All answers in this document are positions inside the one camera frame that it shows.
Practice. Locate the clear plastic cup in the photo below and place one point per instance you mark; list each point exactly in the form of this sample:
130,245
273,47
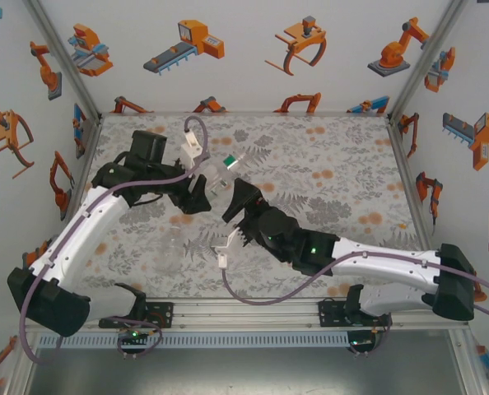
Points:
171,251

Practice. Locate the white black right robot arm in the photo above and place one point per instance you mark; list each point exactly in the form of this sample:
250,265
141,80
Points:
384,267

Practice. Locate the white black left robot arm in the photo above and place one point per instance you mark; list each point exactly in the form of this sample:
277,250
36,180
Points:
92,222

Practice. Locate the floral patterned table cover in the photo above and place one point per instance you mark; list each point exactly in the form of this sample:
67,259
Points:
211,284

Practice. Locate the small circuit board green LED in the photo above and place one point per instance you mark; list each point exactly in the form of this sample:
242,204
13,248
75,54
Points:
134,335
359,342

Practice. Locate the aluminium side rail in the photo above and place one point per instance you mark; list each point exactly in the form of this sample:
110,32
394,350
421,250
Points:
87,156
399,148

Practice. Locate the aluminium front extrusion rail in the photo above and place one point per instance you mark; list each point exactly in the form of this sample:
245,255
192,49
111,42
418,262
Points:
244,314

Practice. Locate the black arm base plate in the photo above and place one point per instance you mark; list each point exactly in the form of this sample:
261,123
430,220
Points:
331,312
162,314

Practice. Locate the aluminium corner post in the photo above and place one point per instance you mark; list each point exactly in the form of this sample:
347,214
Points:
424,61
68,61

